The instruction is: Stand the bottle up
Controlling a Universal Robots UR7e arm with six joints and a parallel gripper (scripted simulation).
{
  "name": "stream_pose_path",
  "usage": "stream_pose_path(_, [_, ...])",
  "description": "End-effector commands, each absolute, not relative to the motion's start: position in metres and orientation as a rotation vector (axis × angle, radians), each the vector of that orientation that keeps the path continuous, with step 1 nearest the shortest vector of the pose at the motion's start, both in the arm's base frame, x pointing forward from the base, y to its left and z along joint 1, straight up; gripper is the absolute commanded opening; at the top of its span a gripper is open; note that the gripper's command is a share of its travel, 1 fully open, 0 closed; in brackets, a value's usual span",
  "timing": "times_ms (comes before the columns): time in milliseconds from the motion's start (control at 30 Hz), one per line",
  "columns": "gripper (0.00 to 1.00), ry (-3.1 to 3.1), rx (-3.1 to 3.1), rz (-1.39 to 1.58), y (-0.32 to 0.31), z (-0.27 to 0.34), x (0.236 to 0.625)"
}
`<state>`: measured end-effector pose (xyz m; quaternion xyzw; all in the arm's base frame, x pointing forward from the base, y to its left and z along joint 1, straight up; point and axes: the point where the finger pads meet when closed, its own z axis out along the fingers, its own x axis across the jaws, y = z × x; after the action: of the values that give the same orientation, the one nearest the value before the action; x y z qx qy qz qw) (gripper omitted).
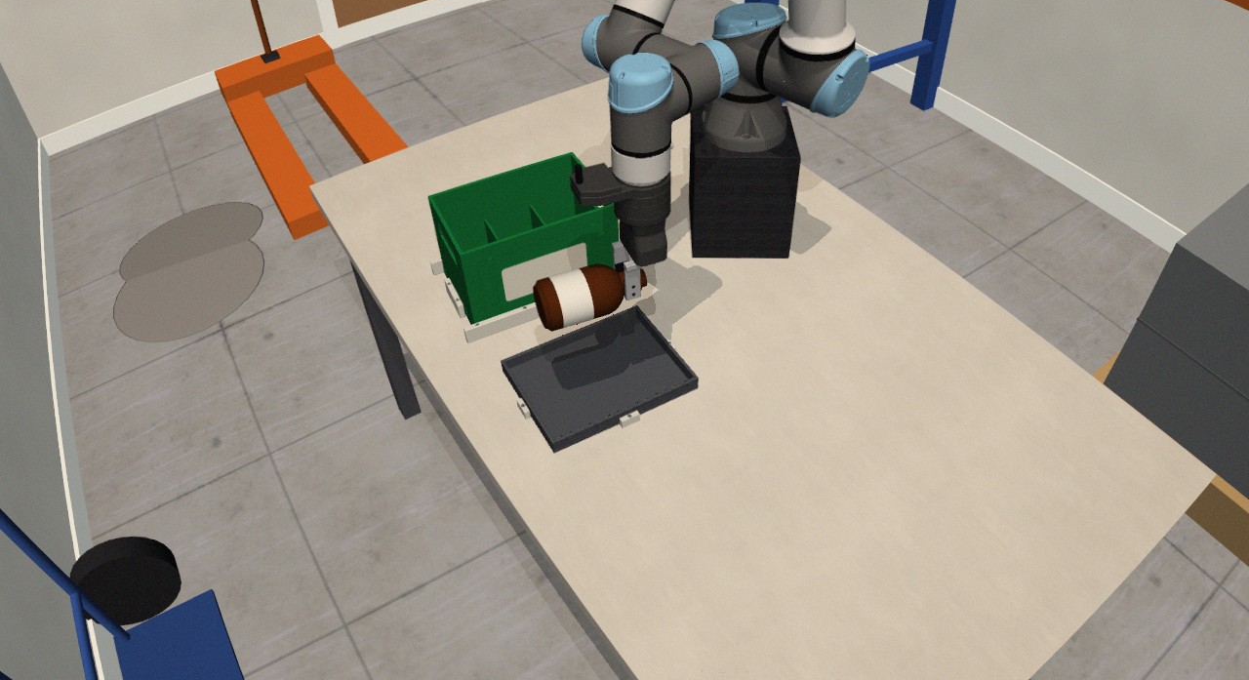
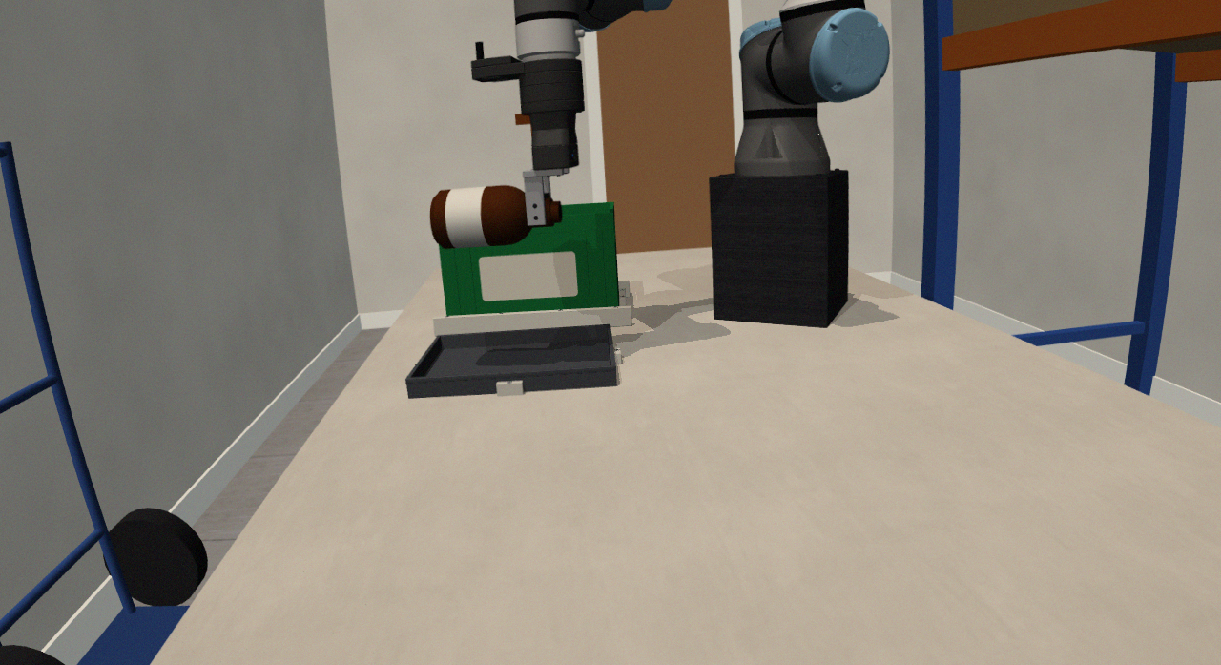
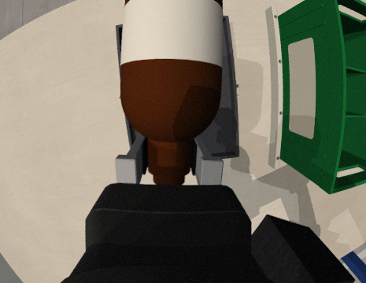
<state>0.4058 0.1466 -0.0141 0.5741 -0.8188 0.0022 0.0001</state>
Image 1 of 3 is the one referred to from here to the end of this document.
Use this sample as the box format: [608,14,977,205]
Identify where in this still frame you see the brown bottle with white label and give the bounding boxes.
[533,264,625,333]

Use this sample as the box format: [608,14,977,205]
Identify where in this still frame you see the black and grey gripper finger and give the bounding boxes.
[625,260,643,300]
[612,241,629,273]

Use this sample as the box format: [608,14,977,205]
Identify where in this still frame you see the green plastic crate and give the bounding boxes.
[427,153,620,325]

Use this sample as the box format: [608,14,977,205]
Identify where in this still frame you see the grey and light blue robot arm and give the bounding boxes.
[582,0,869,158]

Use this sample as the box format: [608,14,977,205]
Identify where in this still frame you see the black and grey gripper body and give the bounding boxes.
[570,143,673,266]

